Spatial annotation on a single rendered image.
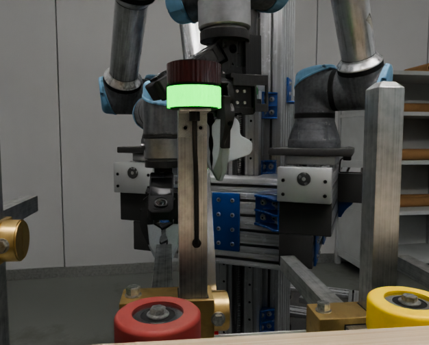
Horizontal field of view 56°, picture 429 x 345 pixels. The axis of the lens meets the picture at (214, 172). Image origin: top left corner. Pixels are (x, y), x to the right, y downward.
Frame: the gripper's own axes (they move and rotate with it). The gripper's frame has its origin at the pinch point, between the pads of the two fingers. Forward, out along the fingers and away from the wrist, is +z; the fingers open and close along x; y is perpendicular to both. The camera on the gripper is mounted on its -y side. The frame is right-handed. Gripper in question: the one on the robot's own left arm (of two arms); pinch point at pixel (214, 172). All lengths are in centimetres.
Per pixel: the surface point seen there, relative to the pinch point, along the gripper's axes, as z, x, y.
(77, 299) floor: 101, 217, 6
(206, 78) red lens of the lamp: -11.4, -13.7, -7.6
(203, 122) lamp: -7.0, -8.6, -5.7
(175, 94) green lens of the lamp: -9.8, -11.9, -10.4
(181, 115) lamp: -7.9, -7.7, -8.1
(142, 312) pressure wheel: 11.1, -16.2, -16.1
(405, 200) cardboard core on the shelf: 50, 158, 247
